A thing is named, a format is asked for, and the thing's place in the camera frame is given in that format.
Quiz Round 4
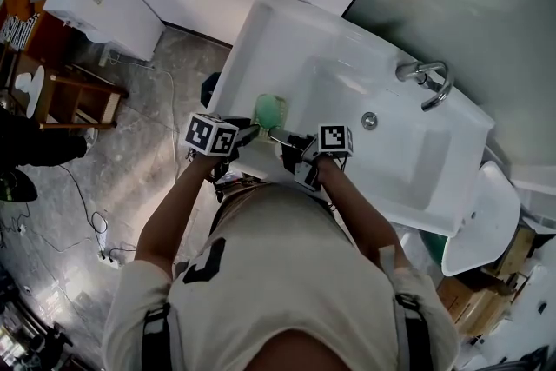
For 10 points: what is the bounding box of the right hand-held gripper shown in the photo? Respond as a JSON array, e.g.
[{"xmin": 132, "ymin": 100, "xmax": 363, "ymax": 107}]
[{"xmin": 266, "ymin": 123, "xmax": 355, "ymax": 193}]

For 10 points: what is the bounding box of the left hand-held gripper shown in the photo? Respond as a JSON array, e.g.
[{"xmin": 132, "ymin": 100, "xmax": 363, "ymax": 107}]
[{"xmin": 184, "ymin": 112, "xmax": 261, "ymax": 170}]

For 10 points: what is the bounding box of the white ceramic sink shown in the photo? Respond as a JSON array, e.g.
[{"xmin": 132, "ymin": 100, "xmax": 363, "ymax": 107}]
[{"xmin": 205, "ymin": 0, "xmax": 496, "ymax": 238}]

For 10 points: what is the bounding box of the person's right forearm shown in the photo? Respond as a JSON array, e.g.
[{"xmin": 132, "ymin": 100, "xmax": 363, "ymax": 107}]
[{"xmin": 315, "ymin": 155, "xmax": 412, "ymax": 273}]

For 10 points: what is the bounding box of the person's left forearm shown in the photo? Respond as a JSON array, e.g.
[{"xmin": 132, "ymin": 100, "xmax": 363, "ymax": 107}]
[{"xmin": 133, "ymin": 150, "xmax": 221, "ymax": 277}]

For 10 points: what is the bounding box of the person's beige printed shirt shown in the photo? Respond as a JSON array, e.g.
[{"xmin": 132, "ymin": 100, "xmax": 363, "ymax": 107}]
[{"xmin": 101, "ymin": 181, "xmax": 462, "ymax": 371}]

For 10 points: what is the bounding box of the chrome faucet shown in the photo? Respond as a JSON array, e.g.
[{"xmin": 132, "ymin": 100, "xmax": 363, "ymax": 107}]
[{"xmin": 394, "ymin": 60, "xmax": 455, "ymax": 113}]

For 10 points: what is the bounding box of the wooden shelf rack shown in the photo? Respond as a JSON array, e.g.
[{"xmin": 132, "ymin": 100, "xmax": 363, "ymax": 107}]
[{"xmin": 0, "ymin": 47, "xmax": 130, "ymax": 132}]

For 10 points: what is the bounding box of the white appliance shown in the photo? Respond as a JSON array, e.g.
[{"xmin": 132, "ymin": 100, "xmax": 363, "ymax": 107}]
[{"xmin": 42, "ymin": 0, "xmax": 167, "ymax": 63}]

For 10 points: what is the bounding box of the white power strip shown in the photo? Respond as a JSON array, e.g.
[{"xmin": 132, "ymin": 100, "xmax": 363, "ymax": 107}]
[{"xmin": 96, "ymin": 248, "xmax": 122, "ymax": 271}]

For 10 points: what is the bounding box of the green plastic bucket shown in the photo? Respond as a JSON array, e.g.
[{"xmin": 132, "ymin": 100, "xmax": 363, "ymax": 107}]
[{"xmin": 417, "ymin": 229, "xmax": 449, "ymax": 265}]

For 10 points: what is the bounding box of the black bag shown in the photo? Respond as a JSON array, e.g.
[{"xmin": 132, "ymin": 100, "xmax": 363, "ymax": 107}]
[{"xmin": 0, "ymin": 104, "xmax": 89, "ymax": 203}]

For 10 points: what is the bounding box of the cardboard box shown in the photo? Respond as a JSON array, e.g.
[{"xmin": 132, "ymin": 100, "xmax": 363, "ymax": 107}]
[{"xmin": 435, "ymin": 271, "xmax": 516, "ymax": 339}]

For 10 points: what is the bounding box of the black floor cable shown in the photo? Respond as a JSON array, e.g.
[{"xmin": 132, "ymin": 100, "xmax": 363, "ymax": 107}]
[{"xmin": 0, "ymin": 162, "xmax": 140, "ymax": 270}]

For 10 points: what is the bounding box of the black harness strap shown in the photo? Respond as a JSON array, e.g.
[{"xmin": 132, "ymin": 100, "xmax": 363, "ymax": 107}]
[
  {"xmin": 141, "ymin": 302, "xmax": 173, "ymax": 371},
  {"xmin": 393, "ymin": 293, "xmax": 435, "ymax": 371}
]

